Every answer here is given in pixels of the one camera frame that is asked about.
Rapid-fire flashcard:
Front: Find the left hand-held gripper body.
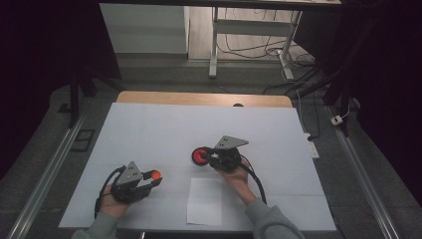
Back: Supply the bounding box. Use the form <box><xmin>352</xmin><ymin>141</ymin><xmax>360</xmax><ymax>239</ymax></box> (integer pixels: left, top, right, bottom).
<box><xmin>109</xmin><ymin>161</ymin><xmax>151</xmax><ymax>205</ymax></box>

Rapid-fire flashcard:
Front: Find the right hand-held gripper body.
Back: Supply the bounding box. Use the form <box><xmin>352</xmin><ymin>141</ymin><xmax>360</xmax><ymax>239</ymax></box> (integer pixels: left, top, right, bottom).
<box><xmin>208</xmin><ymin>134</ymin><xmax>250</xmax><ymax>173</ymax></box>

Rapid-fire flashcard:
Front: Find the round red ink pad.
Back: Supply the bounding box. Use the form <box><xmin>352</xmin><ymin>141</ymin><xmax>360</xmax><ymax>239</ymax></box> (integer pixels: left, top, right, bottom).
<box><xmin>191</xmin><ymin>146</ymin><xmax>211</xmax><ymax>166</ymax></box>

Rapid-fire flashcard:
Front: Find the person's right hand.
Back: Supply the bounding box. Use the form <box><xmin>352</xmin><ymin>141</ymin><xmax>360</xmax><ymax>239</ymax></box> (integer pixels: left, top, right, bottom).
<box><xmin>214</xmin><ymin>157</ymin><xmax>253</xmax><ymax>197</ymax></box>

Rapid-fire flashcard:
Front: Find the person's left hand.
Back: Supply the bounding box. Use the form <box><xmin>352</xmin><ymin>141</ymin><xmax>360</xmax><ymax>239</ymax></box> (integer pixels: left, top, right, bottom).
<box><xmin>98</xmin><ymin>188</ymin><xmax>134</xmax><ymax>220</ymax></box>

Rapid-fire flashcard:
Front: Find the small white paper sheet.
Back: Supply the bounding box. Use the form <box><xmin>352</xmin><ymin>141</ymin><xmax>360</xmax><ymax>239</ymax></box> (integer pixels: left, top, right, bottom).
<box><xmin>186</xmin><ymin>177</ymin><xmax>223</xmax><ymax>227</ymax></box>

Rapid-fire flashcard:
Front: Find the large white table cover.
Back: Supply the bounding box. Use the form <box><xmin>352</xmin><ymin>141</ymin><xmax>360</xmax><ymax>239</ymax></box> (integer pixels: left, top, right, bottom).
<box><xmin>59</xmin><ymin>102</ymin><xmax>336</xmax><ymax>232</ymax></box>

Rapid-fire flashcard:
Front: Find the black floor socket plate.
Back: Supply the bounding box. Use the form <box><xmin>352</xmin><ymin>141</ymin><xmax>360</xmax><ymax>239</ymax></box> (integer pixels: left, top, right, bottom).
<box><xmin>70</xmin><ymin>128</ymin><xmax>97</xmax><ymax>153</ymax></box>

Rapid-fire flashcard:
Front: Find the white power strip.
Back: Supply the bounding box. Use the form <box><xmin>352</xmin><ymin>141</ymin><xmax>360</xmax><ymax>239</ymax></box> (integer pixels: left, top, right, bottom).
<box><xmin>304</xmin><ymin>132</ymin><xmax>320</xmax><ymax>159</ymax></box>

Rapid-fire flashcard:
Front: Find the black stand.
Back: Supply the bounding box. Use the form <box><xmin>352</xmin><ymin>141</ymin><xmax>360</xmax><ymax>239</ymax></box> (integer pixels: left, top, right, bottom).
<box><xmin>67</xmin><ymin>66</ymin><xmax>124</xmax><ymax>129</ymax></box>
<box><xmin>292</xmin><ymin>6</ymin><xmax>382</xmax><ymax>137</ymax></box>

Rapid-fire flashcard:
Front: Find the white cabinet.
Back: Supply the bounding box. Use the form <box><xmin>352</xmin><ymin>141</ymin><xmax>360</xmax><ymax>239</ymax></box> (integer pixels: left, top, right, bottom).
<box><xmin>99</xmin><ymin>3</ymin><xmax>190</xmax><ymax>55</ymax></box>

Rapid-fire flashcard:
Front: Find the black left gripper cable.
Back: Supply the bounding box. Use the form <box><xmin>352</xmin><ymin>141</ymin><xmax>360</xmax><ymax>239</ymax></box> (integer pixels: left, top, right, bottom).
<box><xmin>94</xmin><ymin>165</ymin><xmax>127</xmax><ymax>219</ymax></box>

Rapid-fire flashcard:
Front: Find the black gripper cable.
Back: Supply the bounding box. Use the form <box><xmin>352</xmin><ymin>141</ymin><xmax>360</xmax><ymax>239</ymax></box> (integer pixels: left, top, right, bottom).
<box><xmin>239</xmin><ymin>153</ymin><xmax>269</xmax><ymax>205</ymax></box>
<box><xmin>94</xmin><ymin>165</ymin><xmax>127</xmax><ymax>219</ymax></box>

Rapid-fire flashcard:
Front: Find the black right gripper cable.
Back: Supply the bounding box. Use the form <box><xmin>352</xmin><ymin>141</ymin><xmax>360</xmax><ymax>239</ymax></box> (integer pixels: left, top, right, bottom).
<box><xmin>239</xmin><ymin>153</ymin><xmax>269</xmax><ymax>205</ymax></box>

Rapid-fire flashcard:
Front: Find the metal floor rail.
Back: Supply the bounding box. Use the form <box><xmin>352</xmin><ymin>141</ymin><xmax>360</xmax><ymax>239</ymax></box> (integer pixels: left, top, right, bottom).
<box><xmin>326</xmin><ymin>106</ymin><xmax>401</xmax><ymax>239</ymax></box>
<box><xmin>6</xmin><ymin>114</ymin><xmax>87</xmax><ymax>239</ymax></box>

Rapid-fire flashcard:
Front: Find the tangle of floor cables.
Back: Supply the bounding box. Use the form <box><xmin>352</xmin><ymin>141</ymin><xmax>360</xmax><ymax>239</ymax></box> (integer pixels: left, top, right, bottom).
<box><xmin>217</xmin><ymin>8</ymin><xmax>317</xmax><ymax>69</ymax></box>

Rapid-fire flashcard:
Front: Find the white desk frame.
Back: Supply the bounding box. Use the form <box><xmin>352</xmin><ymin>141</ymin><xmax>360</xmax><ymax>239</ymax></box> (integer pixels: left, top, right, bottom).
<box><xmin>208</xmin><ymin>6</ymin><xmax>304</xmax><ymax>82</ymax></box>

